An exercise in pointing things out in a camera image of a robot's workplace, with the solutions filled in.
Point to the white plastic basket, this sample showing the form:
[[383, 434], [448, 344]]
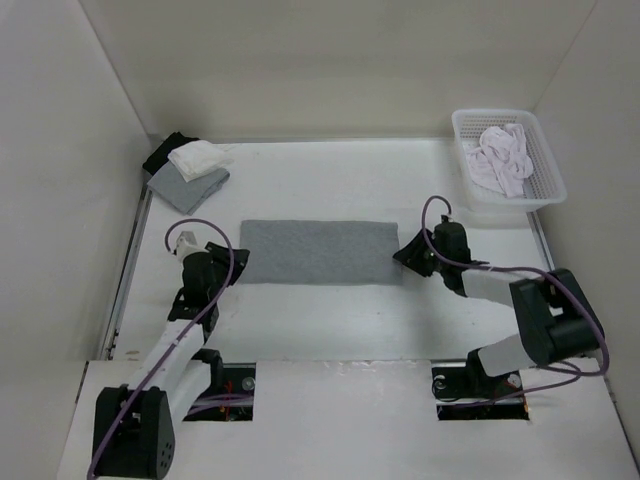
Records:
[[544, 187]]

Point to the folded black tank top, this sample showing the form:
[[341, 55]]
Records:
[[160, 156]]

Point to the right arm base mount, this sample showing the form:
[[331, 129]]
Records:
[[460, 396]]

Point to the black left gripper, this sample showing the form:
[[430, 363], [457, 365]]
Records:
[[240, 261]]

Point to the folded white tank top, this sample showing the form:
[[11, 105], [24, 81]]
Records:
[[197, 159]]

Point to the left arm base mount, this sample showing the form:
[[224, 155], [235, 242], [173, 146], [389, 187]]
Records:
[[230, 398]]

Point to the folded grey tank top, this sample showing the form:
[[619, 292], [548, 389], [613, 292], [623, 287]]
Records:
[[186, 197]]

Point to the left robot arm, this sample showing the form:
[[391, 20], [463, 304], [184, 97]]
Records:
[[134, 423]]

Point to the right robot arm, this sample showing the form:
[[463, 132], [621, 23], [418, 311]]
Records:
[[555, 321]]

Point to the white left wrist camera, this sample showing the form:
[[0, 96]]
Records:
[[186, 245]]

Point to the grey tank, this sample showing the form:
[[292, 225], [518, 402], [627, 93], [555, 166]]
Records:
[[320, 253], [186, 197]]

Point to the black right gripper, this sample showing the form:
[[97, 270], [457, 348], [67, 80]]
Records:
[[410, 256]]

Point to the white tank top in basket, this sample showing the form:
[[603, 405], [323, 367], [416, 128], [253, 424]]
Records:
[[500, 163]]

